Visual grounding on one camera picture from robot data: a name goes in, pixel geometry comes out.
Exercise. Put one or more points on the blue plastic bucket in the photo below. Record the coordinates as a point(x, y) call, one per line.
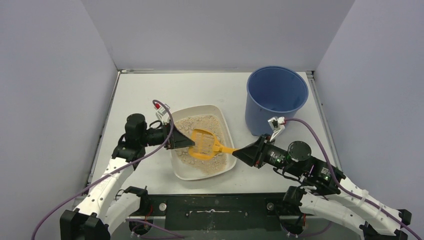
point(273, 91)

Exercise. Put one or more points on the beige cat litter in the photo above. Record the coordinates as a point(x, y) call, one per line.
point(209, 123)

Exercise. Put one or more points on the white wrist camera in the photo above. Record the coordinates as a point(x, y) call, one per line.
point(161, 111)
point(277, 125)

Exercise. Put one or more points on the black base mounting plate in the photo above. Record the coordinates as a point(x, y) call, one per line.
point(227, 212)

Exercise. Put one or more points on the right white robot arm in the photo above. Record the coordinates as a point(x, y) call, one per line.
point(325, 191)

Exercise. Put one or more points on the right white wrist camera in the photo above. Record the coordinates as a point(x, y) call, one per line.
point(277, 125)

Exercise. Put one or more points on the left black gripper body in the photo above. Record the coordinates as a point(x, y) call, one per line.
point(169, 136)

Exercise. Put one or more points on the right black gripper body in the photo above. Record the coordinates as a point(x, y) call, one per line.
point(261, 152)

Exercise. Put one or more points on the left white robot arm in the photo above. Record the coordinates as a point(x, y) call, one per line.
point(97, 216)

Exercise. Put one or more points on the yellow litter scoop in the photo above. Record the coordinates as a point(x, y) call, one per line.
point(207, 145)

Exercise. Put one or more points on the aluminium table frame rail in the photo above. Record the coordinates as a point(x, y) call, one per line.
point(320, 106)

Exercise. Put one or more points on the white litter box tray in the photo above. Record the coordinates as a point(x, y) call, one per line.
point(187, 173)

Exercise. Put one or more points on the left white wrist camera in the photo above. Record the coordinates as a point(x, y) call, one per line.
point(161, 111)

